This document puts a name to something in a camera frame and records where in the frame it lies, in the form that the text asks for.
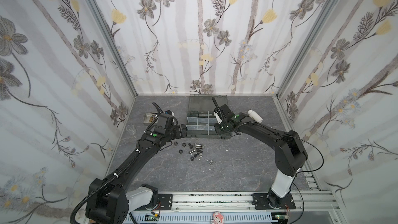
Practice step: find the clear plastic cup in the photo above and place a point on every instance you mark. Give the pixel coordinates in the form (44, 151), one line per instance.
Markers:
(131, 129)

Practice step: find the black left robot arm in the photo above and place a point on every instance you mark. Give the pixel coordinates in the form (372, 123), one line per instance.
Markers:
(108, 200)

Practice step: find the green compartment organizer box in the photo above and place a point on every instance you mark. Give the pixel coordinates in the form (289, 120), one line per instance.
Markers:
(200, 116)

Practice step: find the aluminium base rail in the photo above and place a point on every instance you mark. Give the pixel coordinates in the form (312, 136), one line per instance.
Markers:
(301, 207)

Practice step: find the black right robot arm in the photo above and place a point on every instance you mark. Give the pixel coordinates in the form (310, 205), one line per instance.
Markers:
(290, 154)

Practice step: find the white plastic bottle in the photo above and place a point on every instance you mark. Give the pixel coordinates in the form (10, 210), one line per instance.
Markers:
(255, 116)

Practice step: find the pink cartoon figure sticker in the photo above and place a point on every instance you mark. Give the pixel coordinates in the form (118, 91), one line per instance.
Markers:
(217, 218)

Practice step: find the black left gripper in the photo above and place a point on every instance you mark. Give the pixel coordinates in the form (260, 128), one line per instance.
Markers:
(179, 134)

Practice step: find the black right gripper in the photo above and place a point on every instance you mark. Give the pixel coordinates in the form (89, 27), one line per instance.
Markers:
(222, 118)

